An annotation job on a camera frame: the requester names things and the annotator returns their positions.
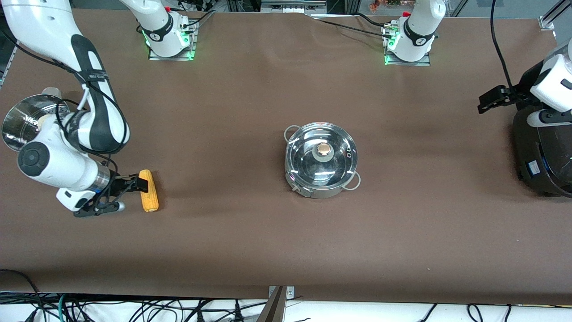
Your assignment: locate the yellow corn cob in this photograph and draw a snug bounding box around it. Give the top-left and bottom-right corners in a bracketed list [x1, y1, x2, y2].
[139, 169, 159, 212]

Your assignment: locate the glass lid with round knob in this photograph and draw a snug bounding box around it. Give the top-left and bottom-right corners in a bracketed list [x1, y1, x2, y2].
[286, 123, 358, 187]

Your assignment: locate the steel steamer pot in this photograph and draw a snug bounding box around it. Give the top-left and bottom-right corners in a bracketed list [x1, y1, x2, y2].
[1, 87, 72, 153]

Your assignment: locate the dark rice cooker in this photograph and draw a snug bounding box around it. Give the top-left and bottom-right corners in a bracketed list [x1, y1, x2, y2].
[513, 105, 572, 197]

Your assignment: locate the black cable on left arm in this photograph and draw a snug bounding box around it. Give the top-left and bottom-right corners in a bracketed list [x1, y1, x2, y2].
[490, 0, 515, 90]

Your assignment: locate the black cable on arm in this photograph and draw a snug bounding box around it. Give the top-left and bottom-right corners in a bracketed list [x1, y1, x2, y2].
[490, 0, 515, 90]
[0, 27, 131, 215]

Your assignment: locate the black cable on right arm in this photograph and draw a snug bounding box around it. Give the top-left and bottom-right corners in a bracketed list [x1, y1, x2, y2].
[0, 27, 131, 215]

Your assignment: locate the black looped cable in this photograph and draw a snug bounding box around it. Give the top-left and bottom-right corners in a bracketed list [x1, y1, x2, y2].
[0, 268, 45, 322]

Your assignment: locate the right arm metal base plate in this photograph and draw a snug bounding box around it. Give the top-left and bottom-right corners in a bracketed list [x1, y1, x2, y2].
[147, 18, 198, 61]

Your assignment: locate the black cable to arm base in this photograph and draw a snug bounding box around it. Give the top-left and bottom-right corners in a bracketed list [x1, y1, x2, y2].
[313, 13, 390, 38]

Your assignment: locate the steel pot with beige handles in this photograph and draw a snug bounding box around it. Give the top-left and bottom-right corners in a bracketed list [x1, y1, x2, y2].
[284, 122, 362, 199]

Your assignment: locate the dark wedge-shaped post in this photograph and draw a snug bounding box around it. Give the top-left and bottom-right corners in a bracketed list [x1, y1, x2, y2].
[257, 286, 286, 322]

